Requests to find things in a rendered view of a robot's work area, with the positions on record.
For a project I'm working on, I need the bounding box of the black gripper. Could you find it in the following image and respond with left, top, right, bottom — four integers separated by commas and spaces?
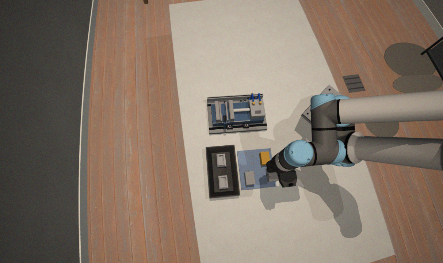
266, 152, 297, 187

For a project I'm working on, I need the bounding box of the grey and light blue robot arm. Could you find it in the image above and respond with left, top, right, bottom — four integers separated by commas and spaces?
278, 90, 443, 171

